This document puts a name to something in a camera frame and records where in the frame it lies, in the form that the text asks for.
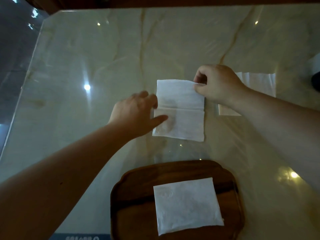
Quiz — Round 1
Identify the person's right hand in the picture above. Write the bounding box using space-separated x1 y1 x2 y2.
194 64 249 109

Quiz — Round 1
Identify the person's left hand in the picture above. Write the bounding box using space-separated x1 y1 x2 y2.
107 90 168 139

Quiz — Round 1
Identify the white napkin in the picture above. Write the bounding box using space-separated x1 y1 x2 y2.
152 79 205 142
218 72 276 117
153 177 225 236

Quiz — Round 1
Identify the brown wooden tray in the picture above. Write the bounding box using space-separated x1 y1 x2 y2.
110 160 245 240

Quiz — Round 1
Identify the person's left forearm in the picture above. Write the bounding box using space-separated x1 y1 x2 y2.
0 122 135 240

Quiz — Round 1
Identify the person's right forearm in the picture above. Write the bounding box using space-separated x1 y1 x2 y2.
231 87 320 195

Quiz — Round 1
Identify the black handheld device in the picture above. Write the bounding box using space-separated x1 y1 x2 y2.
311 72 320 92

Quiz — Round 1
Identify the dark blue printed card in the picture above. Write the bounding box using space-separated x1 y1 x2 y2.
49 233 112 240

